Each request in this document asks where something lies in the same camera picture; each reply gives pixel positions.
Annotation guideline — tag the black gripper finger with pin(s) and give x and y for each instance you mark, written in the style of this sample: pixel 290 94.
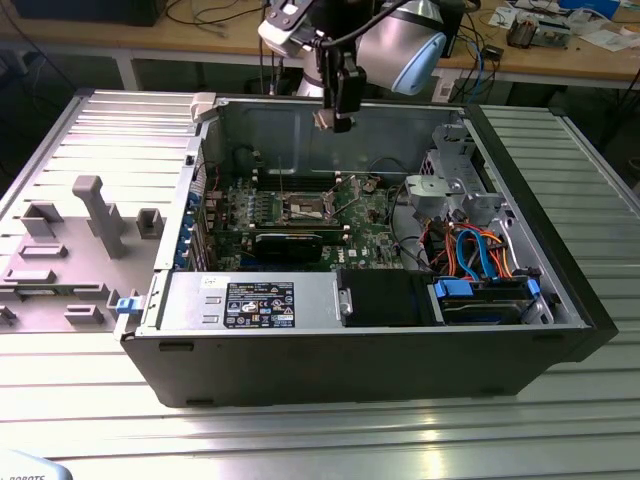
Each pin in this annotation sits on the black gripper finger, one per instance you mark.
pixel 349 85
pixel 328 80

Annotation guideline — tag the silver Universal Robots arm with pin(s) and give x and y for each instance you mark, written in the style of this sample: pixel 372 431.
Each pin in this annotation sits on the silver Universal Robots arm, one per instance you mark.
pixel 385 45

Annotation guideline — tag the black RAM slot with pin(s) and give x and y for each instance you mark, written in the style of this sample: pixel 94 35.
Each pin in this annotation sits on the black RAM slot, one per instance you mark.
pixel 300 231
pixel 300 226
pixel 272 178
pixel 272 185

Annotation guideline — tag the CPU socket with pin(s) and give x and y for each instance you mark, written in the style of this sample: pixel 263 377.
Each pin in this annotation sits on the CPU socket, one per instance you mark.
pixel 302 210

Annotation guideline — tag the white labelled box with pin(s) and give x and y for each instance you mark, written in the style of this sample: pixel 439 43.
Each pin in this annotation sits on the white labelled box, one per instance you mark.
pixel 444 89

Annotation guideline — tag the round coin battery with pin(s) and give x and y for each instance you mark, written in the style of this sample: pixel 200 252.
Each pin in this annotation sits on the round coin battery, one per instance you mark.
pixel 369 186

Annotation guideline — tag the tall black box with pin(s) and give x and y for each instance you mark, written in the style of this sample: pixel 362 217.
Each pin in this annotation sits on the tall black box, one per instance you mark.
pixel 456 25

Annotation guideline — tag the wooden workbench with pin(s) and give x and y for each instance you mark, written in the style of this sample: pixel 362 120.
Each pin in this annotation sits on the wooden workbench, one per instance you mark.
pixel 210 40

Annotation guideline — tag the silver drive bay cage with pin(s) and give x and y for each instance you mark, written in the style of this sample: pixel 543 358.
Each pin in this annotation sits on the silver drive bay cage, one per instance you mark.
pixel 440 187

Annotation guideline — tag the small black box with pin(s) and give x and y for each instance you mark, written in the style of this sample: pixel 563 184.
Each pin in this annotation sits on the small black box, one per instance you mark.
pixel 492 52

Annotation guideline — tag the green motherboard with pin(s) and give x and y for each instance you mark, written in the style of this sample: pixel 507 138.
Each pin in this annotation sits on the green motherboard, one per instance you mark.
pixel 360 235

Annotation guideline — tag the printed paper sheet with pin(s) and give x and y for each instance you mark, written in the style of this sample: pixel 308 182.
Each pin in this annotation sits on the printed paper sheet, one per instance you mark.
pixel 505 17

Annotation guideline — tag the black graphics card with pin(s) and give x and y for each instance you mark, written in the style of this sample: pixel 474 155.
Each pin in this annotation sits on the black graphics card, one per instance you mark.
pixel 287 247

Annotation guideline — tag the brown wound coil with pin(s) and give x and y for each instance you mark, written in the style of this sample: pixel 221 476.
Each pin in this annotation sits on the brown wound coil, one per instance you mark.
pixel 522 30

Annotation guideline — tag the grey metal device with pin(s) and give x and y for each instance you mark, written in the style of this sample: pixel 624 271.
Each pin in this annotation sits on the grey metal device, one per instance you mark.
pixel 552 32

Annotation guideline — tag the black fan shroud box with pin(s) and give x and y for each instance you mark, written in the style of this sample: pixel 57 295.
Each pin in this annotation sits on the black fan shroud box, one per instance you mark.
pixel 385 300

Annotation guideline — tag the black label sticker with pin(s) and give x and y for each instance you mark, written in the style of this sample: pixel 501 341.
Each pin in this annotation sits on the black label sticker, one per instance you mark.
pixel 260 305

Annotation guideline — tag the blue flat box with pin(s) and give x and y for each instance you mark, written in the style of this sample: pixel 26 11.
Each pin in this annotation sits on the blue flat box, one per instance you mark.
pixel 590 5

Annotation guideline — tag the hard disk in blue carrier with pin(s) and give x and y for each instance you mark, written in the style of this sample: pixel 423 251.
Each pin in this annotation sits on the hard disk in blue carrier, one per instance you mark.
pixel 480 306

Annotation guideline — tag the white paper sheet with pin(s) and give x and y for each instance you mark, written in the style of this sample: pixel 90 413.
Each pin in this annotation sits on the white paper sheet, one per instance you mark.
pixel 607 40

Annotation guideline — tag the black monitor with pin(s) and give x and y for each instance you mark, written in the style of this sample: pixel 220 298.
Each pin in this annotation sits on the black monitor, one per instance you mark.
pixel 75 10

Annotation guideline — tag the silver power supply unit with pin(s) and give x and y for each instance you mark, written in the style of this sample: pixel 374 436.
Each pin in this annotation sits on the silver power supply unit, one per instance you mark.
pixel 190 305

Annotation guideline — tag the grey parts rack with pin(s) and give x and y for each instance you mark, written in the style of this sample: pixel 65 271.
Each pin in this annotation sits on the grey parts rack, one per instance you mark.
pixel 100 220

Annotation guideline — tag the black open PC case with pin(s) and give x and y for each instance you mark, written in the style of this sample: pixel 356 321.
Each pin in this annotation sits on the black open PC case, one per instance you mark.
pixel 325 370

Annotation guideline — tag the blue case latch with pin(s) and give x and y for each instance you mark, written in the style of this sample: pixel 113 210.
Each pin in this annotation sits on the blue case latch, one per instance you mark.
pixel 127 306

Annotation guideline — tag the white teach pendant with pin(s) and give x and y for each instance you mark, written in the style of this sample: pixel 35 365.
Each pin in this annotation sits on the white teach pendant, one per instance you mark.
pixel 25 467

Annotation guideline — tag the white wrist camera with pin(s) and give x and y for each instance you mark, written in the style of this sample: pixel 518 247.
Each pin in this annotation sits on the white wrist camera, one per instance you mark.
pixel 280 35

